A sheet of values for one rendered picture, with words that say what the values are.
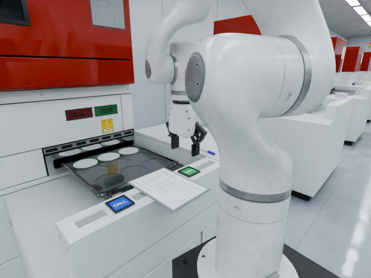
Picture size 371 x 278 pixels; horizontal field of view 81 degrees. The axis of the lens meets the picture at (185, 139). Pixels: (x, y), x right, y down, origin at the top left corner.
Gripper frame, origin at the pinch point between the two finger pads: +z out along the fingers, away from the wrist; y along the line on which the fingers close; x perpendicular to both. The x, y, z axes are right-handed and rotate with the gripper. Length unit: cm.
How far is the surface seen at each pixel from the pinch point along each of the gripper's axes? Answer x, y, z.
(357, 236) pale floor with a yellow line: 153, 45, 105
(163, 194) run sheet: -13.3, 4.6, 8.8
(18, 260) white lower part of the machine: -45, -58, 55
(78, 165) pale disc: -18, -47, 15
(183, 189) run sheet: -7.5, 6.8, 8.8
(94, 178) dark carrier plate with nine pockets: -18.1, -30.4, 15.1
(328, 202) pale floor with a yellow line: 192, 16, 105
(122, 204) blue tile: -23.8, 0.8, 8.7
